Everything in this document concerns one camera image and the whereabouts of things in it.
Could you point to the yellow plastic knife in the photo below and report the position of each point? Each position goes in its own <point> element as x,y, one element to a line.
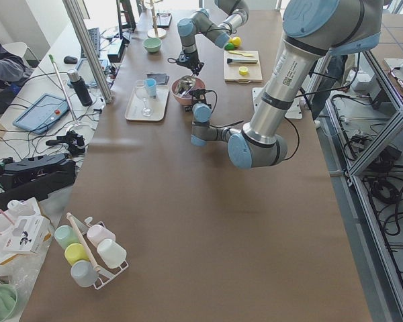
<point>234,52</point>

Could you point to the black bag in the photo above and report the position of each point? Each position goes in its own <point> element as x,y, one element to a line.
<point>35,177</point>

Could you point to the wooden cutting board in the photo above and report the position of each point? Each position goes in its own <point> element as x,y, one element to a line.
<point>231,73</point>

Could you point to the black thermos bottle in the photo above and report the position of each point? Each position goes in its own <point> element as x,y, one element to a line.
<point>80,87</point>

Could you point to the yellow plastic cup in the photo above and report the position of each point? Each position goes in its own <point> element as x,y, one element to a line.
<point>74,253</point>

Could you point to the clear wine glass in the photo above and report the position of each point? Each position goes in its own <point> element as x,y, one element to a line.
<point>141,94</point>

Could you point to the pink bowl of ice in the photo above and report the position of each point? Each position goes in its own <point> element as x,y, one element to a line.
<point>186,99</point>

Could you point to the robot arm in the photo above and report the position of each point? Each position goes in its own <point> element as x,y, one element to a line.
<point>219,34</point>
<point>312,29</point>

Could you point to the black tray with glasses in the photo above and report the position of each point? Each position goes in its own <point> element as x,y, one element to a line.
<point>163,19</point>

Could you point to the white cup rack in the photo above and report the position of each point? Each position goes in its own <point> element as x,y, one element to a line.
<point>106,275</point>

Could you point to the beige serving tray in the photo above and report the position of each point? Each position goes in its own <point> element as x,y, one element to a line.
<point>135,105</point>

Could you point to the wooden cup tree stand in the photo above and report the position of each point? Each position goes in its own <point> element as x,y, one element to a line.
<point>155,31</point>

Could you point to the aluminium frame post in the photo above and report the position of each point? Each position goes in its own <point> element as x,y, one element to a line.
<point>76,17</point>

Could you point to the green plastic cup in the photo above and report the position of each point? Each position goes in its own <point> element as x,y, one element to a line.
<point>65,236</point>

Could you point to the metal ice scoop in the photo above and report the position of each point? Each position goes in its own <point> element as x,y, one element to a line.
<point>184,85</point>

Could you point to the grey-blue plastic cup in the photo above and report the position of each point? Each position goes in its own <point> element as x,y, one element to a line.
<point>83,273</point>

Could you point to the half lemon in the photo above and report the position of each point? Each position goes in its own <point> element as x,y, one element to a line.
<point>243,70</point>

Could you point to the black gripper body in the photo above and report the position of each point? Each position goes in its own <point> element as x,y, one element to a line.
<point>191,61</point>
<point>197,96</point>

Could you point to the grey folded cloth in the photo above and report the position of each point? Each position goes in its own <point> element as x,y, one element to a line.
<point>160,78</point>

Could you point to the green lime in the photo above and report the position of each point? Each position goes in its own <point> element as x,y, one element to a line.
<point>229,46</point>

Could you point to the metal muddler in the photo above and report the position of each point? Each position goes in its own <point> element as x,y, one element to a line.
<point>241,61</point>

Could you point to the green bowl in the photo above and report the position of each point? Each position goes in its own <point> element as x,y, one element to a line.
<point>152,45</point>

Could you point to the wooden stick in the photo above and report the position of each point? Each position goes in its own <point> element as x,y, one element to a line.
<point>82,241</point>

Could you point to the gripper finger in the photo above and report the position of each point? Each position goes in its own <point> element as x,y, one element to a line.
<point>197,68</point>

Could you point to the blue teach pendant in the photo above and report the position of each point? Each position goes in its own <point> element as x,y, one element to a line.
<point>42,114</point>

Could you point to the white plastic cup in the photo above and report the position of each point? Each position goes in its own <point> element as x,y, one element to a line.
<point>111,253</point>

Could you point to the blue plastic cup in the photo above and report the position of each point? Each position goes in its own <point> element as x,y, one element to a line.
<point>150,86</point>

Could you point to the pink plastic cup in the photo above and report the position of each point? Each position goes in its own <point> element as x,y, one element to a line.
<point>97,233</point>

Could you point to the person at desk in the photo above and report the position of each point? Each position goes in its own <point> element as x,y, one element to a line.
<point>13,75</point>

